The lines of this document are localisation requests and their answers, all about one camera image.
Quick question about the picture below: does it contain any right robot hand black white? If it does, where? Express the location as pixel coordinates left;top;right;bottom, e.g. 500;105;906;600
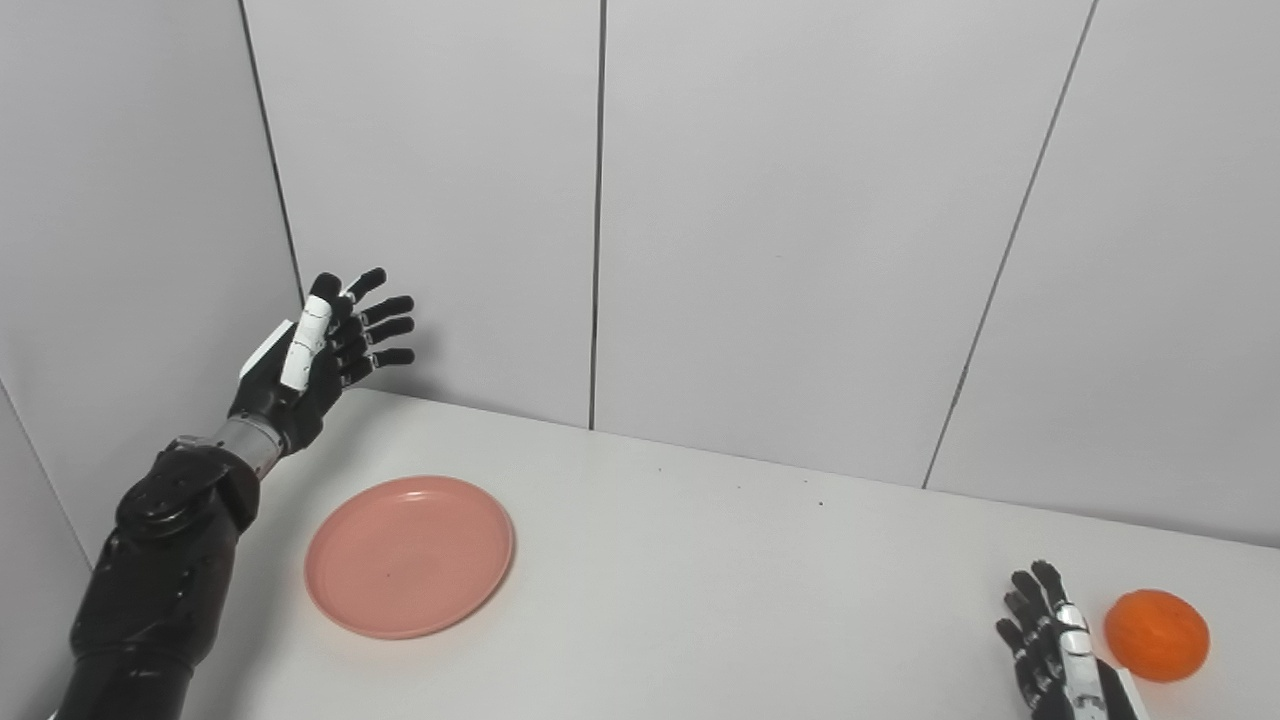
995;560;1151;720

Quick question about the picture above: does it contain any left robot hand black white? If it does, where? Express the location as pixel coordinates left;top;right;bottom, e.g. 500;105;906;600
228;267;416;458

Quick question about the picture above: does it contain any orange fruit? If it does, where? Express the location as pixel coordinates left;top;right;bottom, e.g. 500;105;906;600
1103;589;1211;684

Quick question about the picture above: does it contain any pink round plate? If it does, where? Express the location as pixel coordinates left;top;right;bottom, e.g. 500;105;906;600
304;475;516;641

